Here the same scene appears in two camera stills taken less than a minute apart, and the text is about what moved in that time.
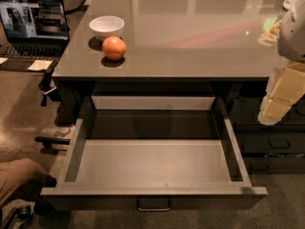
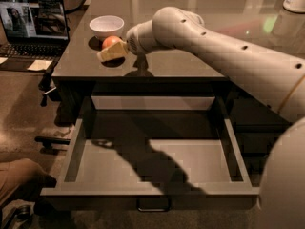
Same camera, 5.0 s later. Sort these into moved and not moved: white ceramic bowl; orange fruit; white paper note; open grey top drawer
Moved: orange fruit
Not moved: open grey top drawer; white ceramic bowl; white paper note
